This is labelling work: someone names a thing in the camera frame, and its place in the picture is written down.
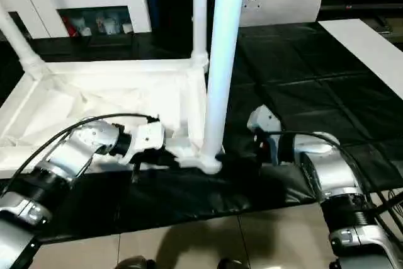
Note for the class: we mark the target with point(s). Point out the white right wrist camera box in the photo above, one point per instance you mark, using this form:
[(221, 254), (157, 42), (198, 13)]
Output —
[(263, 121)]

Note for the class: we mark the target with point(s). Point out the black work mat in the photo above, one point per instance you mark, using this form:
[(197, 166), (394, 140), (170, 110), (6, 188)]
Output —
[(302, 92)]

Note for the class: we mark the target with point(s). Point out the white mug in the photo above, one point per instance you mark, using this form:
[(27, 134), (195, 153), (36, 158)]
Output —
[(127, 27)]

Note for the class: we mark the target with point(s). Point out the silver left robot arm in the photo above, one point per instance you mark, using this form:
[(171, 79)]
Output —
[(63, 162)]

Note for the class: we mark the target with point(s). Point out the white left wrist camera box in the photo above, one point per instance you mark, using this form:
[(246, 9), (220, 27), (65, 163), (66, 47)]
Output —
[(145, 138)]

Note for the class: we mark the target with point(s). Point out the white plastic table top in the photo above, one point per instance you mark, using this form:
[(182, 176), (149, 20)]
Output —
[(107, 92)]

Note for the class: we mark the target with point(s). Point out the white plastic table leg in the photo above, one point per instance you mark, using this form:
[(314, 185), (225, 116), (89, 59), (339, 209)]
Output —
[(199, 14), (223, 55), (19, 39)]

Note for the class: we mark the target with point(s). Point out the white sheet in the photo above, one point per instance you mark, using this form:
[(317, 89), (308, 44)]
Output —
[(371, 45)]

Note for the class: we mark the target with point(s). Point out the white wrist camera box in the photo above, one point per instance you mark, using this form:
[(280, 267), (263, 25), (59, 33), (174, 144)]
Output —
[(263, 121), (145, 138)]

